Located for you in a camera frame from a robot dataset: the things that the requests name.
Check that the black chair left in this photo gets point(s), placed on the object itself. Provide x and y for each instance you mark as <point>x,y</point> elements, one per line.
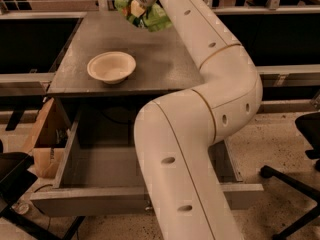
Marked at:
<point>15,180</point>

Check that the brown cardboard box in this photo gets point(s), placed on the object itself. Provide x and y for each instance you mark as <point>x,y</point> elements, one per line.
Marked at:
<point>47,139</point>

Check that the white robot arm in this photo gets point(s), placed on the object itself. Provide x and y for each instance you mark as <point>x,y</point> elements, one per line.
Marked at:
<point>173,133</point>

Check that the grey open top drawer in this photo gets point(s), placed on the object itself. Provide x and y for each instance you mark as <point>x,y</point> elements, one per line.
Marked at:
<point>100,173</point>

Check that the metal railing frame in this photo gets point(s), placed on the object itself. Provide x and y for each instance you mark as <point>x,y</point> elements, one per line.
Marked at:
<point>287,30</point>

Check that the white paper bowl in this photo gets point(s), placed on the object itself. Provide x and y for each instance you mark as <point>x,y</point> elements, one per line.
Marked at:
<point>111,67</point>

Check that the green rice chip bag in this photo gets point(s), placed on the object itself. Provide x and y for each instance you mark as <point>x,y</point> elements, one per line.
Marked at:
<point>154,19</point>

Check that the silver drawer knob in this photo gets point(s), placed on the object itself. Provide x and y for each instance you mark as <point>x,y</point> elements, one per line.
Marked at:
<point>149,207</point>

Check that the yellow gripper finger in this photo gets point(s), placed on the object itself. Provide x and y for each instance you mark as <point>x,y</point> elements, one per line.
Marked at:
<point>136,9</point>

